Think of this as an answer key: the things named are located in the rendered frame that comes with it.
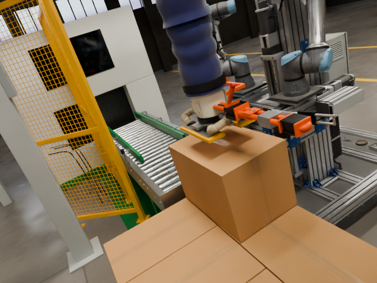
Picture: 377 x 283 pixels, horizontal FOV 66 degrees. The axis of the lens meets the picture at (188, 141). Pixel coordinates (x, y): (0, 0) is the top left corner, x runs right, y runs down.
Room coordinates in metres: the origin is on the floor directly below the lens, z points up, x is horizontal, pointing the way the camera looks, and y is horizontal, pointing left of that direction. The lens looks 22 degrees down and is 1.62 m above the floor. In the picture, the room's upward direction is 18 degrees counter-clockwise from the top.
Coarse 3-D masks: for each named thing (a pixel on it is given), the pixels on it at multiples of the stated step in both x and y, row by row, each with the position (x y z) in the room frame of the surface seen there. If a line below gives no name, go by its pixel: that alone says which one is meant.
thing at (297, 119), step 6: (294, 114) 0.95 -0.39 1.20; (282, 120) 0.93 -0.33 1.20; (288, 120) 0.92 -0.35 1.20; (294, 120) 0.90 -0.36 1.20; (300, 120) 0.89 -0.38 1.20; (306, 120) 0.89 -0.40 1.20; (282, 126) 0.94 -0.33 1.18; (288, 126) 0.91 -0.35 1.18; (294, 126) 0.87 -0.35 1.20; (282, 132) 0.94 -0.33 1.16; (288, 132) 0.92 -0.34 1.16; (294, 132) 0.89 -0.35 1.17; (300, 132) 0.88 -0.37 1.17; (306, 132) 0.88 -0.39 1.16
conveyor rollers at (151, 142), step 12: (120, 132) 3.68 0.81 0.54; (132, 132) 3.48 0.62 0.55; (144, 132) 3.34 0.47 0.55; (156, 132) 3.20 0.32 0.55; (120, 144) 3.21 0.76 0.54; (132, 144) 3.08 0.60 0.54; (144, 144) 2.95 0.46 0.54; (156, 144) 2.82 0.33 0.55; (168, 144) 2.75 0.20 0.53; (132, 156) 2.71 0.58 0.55; (144, 156) 2.65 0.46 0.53; (156, 156) 2.52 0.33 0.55; (168, 156) 2.46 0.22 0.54; (144, 168) 2.37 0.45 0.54; (156, 168) 2.31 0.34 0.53; (168, 168) 2.19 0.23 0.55; (156, 180) 2.06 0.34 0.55; (168, 180) 1.99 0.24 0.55
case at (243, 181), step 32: (224, 128) 1.68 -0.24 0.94; (192, 160) 1.39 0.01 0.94; (224, 160) 1.28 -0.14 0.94; (256, 160) 1.22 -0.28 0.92; (288, 160) 1.29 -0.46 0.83; (192, 192) 1.54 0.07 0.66; (224, 192) 1.15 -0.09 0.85; (256, 192) 1.20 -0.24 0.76; (288, 192) 1.27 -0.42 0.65; (224, 224) 1.25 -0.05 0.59; (256, 224) 1.18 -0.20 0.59
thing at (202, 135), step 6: (186, 126) 1.55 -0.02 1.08; (204, 126) 1.39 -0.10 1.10; (186, 132) 1.51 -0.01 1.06; (192, 132) 1.45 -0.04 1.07; (198, 132) 1.41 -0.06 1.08; (204, 132) 1.38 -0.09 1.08; (216, 132) 1.33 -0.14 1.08; (222, 132) 1.32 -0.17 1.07; (198, 138) 1.39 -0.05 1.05; (204, 138) 1.32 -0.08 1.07; (210, 138) 1.29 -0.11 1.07; (216, 138) 1.29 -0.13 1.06
